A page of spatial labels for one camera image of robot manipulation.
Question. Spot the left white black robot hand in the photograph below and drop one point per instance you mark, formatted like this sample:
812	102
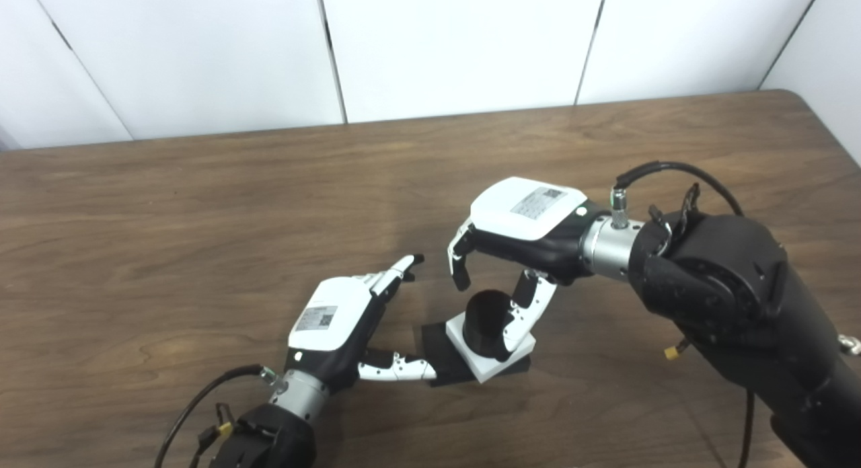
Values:
329	317

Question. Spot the black peg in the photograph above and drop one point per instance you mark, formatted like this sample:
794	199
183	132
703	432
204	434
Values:
484	320

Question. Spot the white square piece with hole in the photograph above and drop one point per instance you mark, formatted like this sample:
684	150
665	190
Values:
488	367

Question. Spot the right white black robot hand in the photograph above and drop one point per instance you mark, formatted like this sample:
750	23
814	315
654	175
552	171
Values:
518	212

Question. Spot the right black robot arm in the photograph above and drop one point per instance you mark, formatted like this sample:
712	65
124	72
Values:
740	300

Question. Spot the small yellow connector tag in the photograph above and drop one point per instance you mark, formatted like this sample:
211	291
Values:
224	429
670	352

